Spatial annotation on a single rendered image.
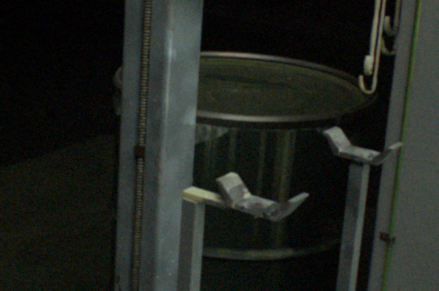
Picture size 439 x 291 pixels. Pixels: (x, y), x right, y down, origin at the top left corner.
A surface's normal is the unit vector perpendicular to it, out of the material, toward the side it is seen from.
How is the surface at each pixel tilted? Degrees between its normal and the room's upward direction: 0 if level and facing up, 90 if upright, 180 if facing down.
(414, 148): 90
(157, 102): 90
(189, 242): 90
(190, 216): 90
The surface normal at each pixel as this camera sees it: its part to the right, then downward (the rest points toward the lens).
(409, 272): -0.56, 0.21
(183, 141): 0.83, 0.22
